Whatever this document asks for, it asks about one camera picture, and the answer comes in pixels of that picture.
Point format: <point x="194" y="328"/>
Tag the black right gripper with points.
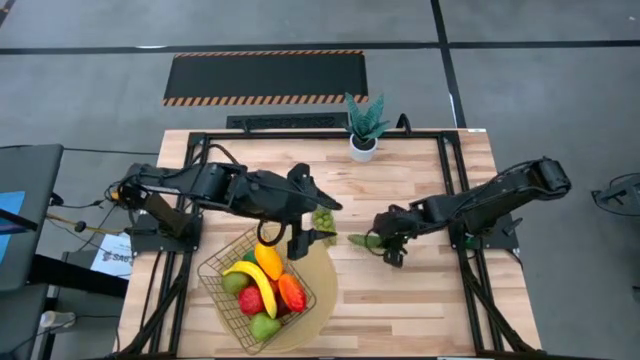
<point x="400" y="220"/>

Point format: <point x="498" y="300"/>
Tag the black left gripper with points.
<point x="275" y="197"/>

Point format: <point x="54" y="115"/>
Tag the green cucumber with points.
<point x="361" y="241"/>

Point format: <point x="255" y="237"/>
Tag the yellow orange mango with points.
<point x="270" y="261"/>

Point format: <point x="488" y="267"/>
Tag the red orange mango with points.
<point x="292" y="293"/>

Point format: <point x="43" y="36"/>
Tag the yellow banana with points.
<point x="260" y="285"/>

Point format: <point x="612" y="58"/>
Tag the olive green pear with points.
<point x="234" y="282"/>

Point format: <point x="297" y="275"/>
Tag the bright red apple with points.
<point x="250" y="301"/>

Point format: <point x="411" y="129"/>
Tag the light green pear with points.
<point x="264" y="326"/>

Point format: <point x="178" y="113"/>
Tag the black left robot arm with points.
<point x="200" y="185"/>

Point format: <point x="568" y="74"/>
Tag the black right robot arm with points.
<point x="500" y="195"/>

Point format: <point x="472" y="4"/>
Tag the green grape bunch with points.
<point x="322" y="220"/>

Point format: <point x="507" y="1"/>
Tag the round woven straw placemat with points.
<point x="322" y="290"/>

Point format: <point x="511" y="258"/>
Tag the black perforated bar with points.
<point x="287" y="121"/>

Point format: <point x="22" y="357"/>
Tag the snake plant in white pot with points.
<point x="365" y="130"/>

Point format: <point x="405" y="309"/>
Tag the black hazard striped floor mat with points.
<point x="265" y="75"/>

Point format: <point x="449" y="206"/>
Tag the white printed paper sheet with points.
<point x="114" y="256"/>

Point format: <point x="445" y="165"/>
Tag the dark grey side desk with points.
<point x="30" y="170"/>

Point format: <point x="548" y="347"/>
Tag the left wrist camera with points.
<point x="300" y="176"/>

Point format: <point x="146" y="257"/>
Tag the black aluminium table frame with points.
<point x="472" y="300"/>

